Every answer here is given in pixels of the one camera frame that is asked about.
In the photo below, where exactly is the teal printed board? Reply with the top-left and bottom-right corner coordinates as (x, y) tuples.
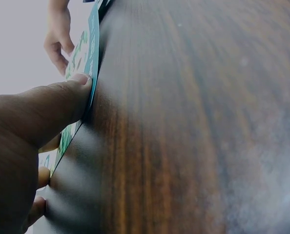
(39, 0), (116, 178)

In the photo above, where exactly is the person's left hand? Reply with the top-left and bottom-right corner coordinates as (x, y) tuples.
(0, 74), (93, 234)

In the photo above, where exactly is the person's right hand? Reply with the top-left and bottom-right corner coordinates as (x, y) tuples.
(43, 0), (75, 77)

